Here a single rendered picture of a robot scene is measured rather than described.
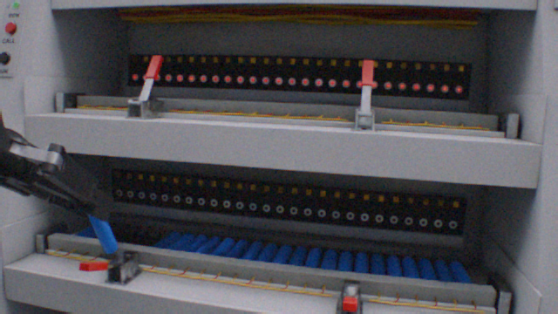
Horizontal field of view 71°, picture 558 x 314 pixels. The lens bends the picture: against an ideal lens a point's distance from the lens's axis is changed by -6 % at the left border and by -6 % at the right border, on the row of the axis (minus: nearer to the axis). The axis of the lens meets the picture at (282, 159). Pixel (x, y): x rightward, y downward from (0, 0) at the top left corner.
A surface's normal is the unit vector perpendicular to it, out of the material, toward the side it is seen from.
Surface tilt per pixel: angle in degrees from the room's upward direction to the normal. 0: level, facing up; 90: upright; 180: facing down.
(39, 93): 90
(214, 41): 90
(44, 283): 105
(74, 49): 90
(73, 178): 92
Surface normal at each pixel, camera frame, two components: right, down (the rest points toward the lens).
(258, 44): -0.18, -0.12
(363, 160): -0.20, 0.15
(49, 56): 0.98, 0.07
